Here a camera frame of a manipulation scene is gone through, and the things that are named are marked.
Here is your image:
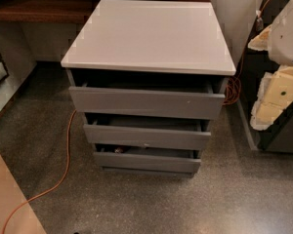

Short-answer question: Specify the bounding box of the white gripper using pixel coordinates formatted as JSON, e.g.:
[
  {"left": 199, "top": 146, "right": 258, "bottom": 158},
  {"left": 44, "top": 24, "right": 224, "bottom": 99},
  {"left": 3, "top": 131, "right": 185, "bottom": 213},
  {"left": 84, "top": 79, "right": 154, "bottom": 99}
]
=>
[{"left": 248, "top": 0, "right": 293, "bottom": 131}]

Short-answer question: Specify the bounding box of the grey bottom drawer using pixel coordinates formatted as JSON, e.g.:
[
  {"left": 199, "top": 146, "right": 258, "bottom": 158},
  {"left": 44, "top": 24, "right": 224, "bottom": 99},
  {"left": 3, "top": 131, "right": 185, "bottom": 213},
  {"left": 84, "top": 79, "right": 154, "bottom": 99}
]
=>
[{"left": 94, "top": 145, "right": 200, "bottom": 174}]

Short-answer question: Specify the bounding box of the grey drawer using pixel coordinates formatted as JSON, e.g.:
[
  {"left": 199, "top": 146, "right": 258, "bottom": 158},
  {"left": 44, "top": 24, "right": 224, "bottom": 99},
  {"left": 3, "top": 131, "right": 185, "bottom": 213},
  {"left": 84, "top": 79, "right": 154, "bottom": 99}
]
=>
[
  {"left": 69, "top": 86, "right": 225, "bottom": 120},
  {"left": 94, "top": 145, "right": 200, "bottom": 174},
  {"left": 84, "top": 115, "right": 211, "bottom": 150}
]

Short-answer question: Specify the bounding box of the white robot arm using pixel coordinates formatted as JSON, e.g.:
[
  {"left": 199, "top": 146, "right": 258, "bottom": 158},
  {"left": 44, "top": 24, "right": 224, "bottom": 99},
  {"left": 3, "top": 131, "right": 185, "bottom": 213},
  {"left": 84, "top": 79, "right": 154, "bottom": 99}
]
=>
[{"left": 248, "top": 0, "right": 293, "bottom": 131}]

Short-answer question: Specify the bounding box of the grey top drawer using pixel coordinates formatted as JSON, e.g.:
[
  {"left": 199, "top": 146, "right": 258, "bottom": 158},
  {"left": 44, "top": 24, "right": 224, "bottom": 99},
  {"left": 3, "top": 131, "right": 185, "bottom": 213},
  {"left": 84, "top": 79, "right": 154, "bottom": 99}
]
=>
[{"left": 69, "top": 86, "right": 225, "bottom": 120}]

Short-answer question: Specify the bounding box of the grey drawer cabinet white top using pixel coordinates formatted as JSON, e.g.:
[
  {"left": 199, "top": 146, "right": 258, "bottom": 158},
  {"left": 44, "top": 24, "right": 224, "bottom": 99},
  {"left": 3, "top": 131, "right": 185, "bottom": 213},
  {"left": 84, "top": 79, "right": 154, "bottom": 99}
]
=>
[{"left": 62, "top": 0, "right": 235, "bottom": 176}]

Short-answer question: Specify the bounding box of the grey middle drawer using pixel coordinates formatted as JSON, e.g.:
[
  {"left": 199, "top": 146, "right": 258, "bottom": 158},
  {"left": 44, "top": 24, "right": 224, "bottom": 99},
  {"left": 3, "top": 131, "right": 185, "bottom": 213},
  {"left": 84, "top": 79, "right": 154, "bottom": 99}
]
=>
[{"left": 84, "top": 115, "right": 211, "bottom": 150}]

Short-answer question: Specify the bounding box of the dark grey side cabinet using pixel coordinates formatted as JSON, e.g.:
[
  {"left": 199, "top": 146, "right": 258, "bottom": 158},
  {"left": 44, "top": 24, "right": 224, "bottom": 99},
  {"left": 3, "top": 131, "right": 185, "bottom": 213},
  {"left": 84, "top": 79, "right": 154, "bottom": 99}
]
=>
[{"left": 238, "top": 0, "right": 293, "bottom": 153}]

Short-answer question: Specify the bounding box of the copper red can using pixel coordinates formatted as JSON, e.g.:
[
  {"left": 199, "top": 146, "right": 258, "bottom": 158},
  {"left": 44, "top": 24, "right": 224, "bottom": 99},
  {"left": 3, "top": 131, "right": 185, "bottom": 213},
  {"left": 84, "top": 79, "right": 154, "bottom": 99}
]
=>
[{"left": 114, "top": 146, "right": 124, "bottom": 153}]

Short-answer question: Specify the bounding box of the dark wooden shelf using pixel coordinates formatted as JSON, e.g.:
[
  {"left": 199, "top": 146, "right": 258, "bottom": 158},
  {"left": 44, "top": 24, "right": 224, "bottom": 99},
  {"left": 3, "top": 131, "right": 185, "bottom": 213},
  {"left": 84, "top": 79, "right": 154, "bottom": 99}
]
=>
[{"left": 0, "top": 0, "right": 211, "bottom": 25}]

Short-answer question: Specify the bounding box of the orange coiled cable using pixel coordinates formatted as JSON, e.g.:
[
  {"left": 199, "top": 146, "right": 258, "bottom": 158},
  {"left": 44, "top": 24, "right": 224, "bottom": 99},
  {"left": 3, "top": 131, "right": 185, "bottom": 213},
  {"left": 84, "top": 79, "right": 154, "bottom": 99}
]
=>
[{"left": 222, "top": 0, "right": 293, "bottom": 106}]

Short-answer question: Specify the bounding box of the orange extension cable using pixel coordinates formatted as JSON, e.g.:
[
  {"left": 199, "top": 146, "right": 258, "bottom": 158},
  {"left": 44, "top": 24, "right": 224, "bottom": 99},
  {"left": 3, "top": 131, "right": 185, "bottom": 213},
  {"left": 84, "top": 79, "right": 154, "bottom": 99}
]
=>
[{"left": 1, "top": 109, "right": 78, "bottom": 234}]

